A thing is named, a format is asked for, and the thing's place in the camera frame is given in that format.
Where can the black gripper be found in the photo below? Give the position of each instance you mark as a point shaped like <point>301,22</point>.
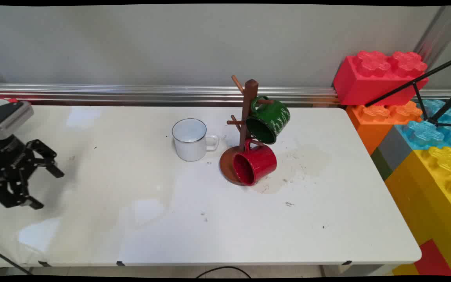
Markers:
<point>8,156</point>

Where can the green enamel mug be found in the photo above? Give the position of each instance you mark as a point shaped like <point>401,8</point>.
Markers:
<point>276,117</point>

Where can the white enamel mug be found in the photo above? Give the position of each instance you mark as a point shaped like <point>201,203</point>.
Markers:
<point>190,150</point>

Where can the brown wooden mug tree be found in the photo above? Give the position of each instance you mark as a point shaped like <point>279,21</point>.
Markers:
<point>249,98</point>

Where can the red enamel mug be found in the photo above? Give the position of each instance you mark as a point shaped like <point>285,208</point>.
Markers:
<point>262,160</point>

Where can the big red toy block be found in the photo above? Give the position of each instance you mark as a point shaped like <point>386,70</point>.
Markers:
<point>358,86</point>

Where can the big orange toy block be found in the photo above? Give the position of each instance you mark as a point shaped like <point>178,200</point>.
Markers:
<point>370,129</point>

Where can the dark green toy block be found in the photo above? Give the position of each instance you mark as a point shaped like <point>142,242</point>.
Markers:
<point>382,166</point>

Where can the grey toy block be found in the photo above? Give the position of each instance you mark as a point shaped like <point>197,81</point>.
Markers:
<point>394,149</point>

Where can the translucent blue toy block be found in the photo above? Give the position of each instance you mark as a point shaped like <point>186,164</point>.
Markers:
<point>421,135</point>

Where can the big yellow toy block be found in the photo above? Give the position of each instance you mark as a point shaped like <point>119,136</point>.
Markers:
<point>425,188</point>

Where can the small red toy block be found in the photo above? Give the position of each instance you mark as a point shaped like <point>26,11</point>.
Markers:
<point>433,260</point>

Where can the wrist camera mount box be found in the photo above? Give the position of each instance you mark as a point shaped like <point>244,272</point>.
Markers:
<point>10,117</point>

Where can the aluminium wall rail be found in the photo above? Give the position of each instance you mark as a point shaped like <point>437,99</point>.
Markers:
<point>131,94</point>

